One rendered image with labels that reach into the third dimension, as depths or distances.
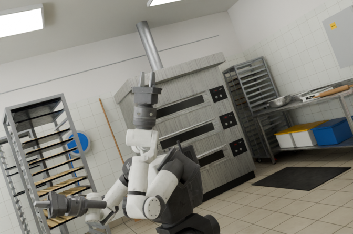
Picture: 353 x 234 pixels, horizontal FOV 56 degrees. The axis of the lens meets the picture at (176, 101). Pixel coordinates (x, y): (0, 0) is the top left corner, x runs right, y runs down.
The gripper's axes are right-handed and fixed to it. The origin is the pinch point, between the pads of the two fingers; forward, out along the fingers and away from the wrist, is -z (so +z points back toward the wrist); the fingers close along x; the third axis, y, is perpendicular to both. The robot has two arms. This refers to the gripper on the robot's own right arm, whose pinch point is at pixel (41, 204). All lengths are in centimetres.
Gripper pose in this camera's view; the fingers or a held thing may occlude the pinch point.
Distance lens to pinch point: 155.6
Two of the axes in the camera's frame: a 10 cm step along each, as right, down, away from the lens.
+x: 3.5, 6.0, -7.2
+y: -5.1, 7.7, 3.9
